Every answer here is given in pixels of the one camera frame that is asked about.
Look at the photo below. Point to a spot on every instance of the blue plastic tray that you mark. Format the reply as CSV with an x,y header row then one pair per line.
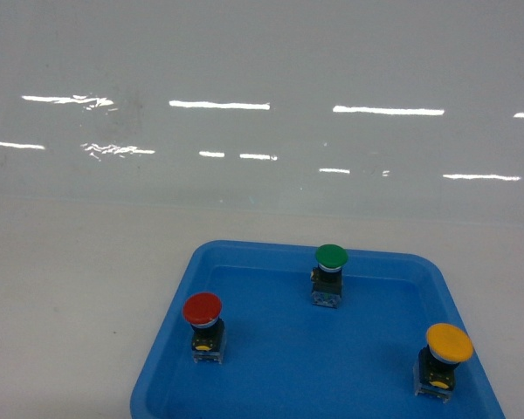
x,y
287,358

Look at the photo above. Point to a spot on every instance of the yellow mushroom push button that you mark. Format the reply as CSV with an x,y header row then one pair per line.
x,y
447,346

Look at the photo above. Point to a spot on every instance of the red mushroom push button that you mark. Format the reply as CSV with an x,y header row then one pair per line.
x,y
202,312

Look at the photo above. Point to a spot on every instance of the green mushroom push button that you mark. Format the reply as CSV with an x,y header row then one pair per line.
x,y
327,277

